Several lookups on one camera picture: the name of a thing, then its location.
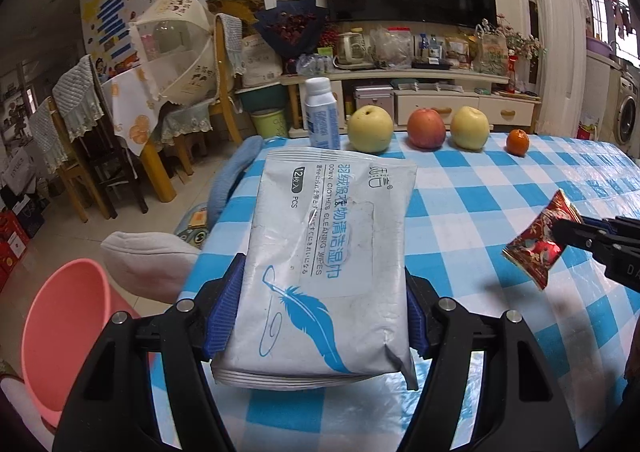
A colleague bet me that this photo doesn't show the printed gift bag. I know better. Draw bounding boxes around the printed gift bag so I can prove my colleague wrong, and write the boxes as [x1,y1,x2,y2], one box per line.
[472,22,511,76]

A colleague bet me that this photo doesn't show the clear plastic bag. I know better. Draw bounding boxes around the clear plastic bag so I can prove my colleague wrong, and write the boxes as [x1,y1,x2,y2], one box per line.
[372,26,413,69]

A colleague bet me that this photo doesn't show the clear electric kettle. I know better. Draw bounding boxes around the clear electric kettle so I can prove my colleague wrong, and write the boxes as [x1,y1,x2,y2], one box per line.
[334,31,371,68]

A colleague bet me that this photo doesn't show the white orange print tablecloth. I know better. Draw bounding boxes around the white orange print tablecloth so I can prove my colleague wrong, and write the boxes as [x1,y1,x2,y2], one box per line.
[102,67,161,156]

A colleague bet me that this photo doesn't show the grey cushion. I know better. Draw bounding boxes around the grey cushion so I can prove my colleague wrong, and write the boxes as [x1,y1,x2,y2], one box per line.
[100,231,201,304]

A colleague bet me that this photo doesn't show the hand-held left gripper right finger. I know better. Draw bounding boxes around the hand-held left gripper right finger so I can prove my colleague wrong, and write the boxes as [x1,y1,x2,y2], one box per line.
[400,267,581,452]

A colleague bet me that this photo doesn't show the blue cloth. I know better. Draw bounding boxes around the blue cloth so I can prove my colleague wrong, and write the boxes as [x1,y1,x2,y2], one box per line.
[206,135,266,225]

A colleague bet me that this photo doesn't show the silver metal case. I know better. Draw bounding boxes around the silver metal case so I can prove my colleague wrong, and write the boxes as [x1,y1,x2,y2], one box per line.
[354,85,395,110]

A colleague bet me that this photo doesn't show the artificial flower bunch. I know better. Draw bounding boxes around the artificial flower bunch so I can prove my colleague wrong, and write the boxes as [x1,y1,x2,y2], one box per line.
[497,15,546,60]

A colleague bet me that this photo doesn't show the light green waste bin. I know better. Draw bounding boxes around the light green waste bin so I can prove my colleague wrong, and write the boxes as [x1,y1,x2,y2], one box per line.
[250,108,289,139]

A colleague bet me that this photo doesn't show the small orange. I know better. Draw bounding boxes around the small orange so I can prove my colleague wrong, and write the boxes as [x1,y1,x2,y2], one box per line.
[506,129,530,155]

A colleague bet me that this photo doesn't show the white blue milk bottle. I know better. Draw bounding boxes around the white blue milk bottle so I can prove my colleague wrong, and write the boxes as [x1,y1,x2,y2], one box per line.
[304,77,342,150]

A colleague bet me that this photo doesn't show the white rice bag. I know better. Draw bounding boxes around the white rice bag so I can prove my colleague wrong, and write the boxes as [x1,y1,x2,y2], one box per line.
[241,34,283,88]

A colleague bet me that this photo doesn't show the pink plastic bin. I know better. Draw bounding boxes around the pink plastic bin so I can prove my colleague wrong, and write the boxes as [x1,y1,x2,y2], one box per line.
[21,258,143,428]

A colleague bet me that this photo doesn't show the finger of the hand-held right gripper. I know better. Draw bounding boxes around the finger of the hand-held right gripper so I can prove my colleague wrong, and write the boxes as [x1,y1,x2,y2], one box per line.
[553,215,640,253]

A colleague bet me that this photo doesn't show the blue white checkered tablecloth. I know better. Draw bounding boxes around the blue white checkered tablecloth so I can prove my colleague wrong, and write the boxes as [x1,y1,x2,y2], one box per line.
[147,132,640,452]

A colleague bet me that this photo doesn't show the wooden chair with lace cover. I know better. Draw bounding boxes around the wooden chair with lace cover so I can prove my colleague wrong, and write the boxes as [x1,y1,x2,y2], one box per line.
[165,12,246,170]

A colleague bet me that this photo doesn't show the wooden dining table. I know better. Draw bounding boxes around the wooden dining table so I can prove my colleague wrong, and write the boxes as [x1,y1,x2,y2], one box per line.
[97,67,178,205]

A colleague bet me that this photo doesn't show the white lace cover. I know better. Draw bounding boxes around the white lace cover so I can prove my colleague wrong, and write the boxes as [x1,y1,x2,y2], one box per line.
[525,0,593,135]

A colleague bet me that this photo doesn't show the white wet wipes pack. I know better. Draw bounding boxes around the white wet wipes pack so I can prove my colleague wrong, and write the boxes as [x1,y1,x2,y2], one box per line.
[211,148,420,392]

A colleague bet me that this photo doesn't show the wooden chair with quilted cover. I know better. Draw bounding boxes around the wooden chair with quilted cover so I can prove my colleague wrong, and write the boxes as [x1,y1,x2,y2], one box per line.
[27,96,91,223]

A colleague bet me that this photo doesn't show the yellow pear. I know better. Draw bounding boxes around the yellow pear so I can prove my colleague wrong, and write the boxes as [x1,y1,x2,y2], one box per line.
[347,105,394,154]
[451,106,491,151]

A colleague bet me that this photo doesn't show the red apple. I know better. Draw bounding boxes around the red apple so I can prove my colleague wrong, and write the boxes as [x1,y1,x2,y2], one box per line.
[407,107,447,150]

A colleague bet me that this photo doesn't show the pack of water bottles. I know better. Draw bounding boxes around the pack of water bottles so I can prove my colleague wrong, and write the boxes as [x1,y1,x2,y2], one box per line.
[296,54,333,78]

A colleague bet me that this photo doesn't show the green storage box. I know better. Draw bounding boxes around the green storage box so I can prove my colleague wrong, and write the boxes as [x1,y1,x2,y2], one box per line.
[235,84,288,114]

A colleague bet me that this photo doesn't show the cream television cabinet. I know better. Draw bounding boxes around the cream television cabinet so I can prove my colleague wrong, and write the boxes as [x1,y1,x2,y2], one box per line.
[280,67,543,138]

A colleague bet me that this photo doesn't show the red patterned candy wrapper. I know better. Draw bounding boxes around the red patterned candy wrapper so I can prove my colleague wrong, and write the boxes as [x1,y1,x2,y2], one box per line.
[501,189,584,291]

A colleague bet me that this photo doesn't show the colourful wall poster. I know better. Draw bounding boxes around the colourful wall poster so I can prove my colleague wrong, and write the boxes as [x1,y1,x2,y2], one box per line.
[80,0,193,76]

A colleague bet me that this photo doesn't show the dark chair with quilted cover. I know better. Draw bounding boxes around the dark chair with quilted cover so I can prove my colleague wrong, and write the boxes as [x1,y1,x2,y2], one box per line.
[51,54,148,220]

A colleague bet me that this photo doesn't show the cream mesh food cover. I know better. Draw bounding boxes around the cream mesh food cover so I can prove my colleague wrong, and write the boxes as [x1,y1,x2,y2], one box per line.
[129,0,221,106]

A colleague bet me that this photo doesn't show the dark blue flower bouquet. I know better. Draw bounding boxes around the dark blue flower bouquet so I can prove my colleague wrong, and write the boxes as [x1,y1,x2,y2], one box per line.
[252,0,331,58]

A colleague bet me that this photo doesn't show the cartoon print floor mat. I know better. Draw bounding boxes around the cartoon print floor mat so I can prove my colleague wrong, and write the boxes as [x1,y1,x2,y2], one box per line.
[174,205,213,249]

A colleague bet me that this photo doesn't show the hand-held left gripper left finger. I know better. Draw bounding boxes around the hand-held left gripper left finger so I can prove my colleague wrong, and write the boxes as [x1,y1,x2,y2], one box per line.
[52,255,246,452]

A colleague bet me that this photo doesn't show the red gift boxes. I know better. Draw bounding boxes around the red gift boxes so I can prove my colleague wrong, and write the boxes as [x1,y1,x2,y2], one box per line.
[0,209,28,290]

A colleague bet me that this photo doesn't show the silver washing machine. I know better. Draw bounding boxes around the silver washing machine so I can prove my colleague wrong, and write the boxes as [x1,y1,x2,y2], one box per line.
[607,65,640,145]

